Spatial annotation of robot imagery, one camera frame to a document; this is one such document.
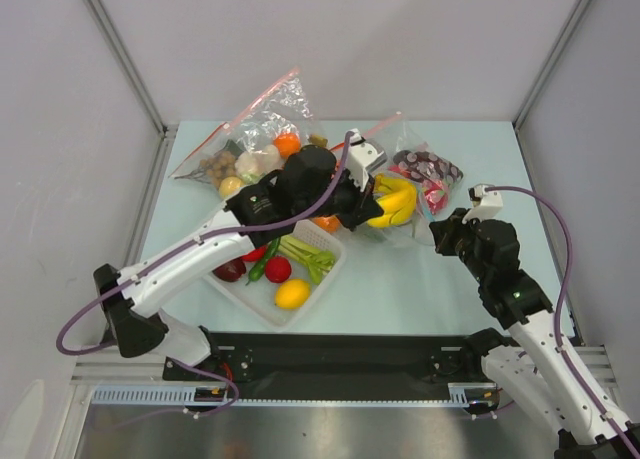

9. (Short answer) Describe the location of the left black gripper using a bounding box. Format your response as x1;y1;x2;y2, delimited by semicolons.
294;160;382;231

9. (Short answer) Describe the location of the yellow fake banana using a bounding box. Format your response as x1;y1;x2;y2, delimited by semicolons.
367;174;417;229

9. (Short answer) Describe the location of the blue zip clear bag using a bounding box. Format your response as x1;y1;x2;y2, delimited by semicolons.
340;171;434;248

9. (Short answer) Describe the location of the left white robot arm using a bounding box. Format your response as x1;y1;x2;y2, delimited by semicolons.
93;139;386;379

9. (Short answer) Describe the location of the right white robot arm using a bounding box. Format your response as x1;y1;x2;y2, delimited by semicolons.
429;209;639;458

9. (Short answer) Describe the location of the red zip bag with strawberries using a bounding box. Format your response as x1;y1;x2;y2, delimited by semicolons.
363;111;464;219

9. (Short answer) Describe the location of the orange fake orange in bag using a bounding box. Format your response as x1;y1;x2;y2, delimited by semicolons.
273;132;301;159

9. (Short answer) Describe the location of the red zip bag with oranges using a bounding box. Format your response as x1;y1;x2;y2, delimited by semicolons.
275;135;354;218

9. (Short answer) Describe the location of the red fake tomato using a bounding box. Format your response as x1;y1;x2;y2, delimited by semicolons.
264;256;292;284

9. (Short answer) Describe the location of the yellow fake lemon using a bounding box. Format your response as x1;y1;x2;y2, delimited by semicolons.
274;279;311;310

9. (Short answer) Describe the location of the white fake cauliflower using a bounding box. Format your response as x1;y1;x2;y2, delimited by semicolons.
235;144;282;178

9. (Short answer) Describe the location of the large crinkled red zip bag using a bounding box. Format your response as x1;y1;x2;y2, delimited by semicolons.
227;67;331;180

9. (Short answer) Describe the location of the green fake chili pepper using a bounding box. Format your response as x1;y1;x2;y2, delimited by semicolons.
247;238;281;284

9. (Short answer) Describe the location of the yellow fake egg fruit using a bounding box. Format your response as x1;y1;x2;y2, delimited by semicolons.
218;176;245;199

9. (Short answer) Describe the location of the dark red fake apple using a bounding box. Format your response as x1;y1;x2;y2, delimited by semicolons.
212;258;246;283

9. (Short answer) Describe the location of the small bag with brown grapes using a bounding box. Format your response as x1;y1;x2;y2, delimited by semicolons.
170;123;246;190

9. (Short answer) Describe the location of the white plastic basket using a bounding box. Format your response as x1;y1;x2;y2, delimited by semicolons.
204;220;346;332

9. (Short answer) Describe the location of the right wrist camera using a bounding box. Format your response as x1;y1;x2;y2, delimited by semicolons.
462;184;503;224

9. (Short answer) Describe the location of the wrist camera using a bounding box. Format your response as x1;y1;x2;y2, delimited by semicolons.
345;129;387;191
462;184;503;224

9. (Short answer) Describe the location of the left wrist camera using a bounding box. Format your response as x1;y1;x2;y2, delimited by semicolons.
345;129;387;191

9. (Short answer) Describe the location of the white slotted cable duct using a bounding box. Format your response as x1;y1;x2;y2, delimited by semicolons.
92;382;504;409

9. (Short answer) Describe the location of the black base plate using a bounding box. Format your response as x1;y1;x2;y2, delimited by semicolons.
99;331;544;403

